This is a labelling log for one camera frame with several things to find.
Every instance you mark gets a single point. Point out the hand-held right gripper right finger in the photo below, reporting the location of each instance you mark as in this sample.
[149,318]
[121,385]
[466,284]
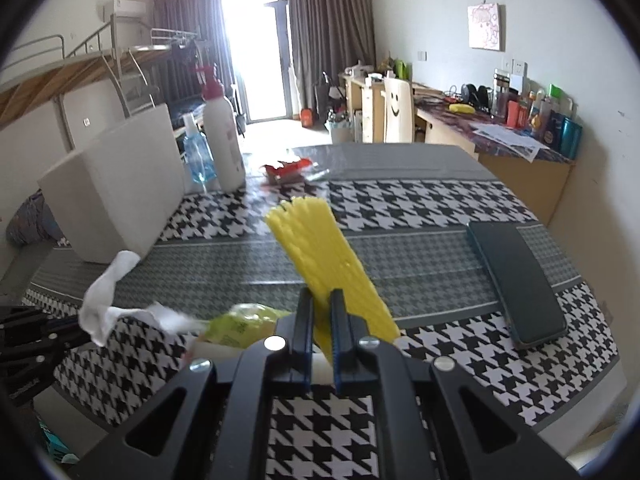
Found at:
[338,332]

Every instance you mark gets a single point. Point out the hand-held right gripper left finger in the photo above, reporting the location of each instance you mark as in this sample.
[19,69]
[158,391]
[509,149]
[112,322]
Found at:
[305,325]

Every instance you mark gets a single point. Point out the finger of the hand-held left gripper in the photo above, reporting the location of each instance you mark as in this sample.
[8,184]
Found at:
[40,330]
[30,375]

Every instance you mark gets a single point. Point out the green plastic snack bag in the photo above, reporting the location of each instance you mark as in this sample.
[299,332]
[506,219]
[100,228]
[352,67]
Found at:
[240,325]

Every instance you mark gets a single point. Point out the white tissue paper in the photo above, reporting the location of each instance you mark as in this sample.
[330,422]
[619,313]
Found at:
[100,300]

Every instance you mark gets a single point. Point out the white foam box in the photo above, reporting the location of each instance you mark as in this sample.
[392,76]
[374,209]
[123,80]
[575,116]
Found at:
[115,185]

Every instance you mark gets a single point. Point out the blue orange quilt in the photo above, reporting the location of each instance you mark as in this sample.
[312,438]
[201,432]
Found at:
[30,220]

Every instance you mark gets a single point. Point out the red snack packet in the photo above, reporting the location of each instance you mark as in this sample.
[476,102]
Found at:
[285,169]

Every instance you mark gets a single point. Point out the houndstooth tablecloth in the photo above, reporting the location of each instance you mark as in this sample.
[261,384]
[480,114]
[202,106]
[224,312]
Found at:
[425,200]

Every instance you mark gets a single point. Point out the dark power bank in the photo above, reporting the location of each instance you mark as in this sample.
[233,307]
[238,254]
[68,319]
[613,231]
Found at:
[520,280]

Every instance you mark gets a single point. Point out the white bucket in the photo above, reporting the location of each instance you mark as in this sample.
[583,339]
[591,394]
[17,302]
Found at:
[339,130]

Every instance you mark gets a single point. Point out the clear blue spray bottle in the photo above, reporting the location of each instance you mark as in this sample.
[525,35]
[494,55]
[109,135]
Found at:
[197,155]

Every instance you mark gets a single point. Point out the white lotion pump bottle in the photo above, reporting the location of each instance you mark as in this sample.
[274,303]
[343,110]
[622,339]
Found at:
[222,135]

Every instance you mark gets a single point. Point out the orange container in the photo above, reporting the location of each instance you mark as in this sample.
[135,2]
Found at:
[306,117]

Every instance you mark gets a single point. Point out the wooden desk with drawers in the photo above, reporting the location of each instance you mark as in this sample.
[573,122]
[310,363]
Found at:
[367,110]

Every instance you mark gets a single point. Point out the smiley wooden chair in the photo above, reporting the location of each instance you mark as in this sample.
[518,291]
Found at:
[397,110]

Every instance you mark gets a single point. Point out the wooden desk patterned cover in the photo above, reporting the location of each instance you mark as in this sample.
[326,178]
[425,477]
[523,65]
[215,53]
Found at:
[525,180]

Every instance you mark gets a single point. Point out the small yellow object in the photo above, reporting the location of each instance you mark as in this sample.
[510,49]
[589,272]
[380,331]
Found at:
[461,108]

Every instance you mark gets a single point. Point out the white papers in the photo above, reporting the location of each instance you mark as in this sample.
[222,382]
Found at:
[510,140]

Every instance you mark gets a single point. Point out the metal bed ladder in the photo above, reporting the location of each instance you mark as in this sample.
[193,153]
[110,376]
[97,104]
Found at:
[132,85]

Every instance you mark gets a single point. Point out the black headphones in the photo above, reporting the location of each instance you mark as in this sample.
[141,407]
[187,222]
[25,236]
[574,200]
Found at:
[475,95]

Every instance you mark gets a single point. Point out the glass balcony door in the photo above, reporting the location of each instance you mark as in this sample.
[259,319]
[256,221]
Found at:
[260,50]

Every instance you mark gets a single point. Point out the brown curtain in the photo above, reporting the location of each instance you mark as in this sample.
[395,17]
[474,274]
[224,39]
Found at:
[195,15]
[330,35]

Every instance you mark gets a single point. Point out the hanging dark clothes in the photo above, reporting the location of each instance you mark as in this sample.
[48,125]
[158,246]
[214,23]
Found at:
[185,55]

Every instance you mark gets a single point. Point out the row of toiletry bottles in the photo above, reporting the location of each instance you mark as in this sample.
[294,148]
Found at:
[545,115]

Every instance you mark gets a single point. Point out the white air conditioner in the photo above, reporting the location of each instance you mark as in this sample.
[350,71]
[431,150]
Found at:
[124,8]

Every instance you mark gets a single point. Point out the cartoon wall picture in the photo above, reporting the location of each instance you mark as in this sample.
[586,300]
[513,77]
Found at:
[485,26]

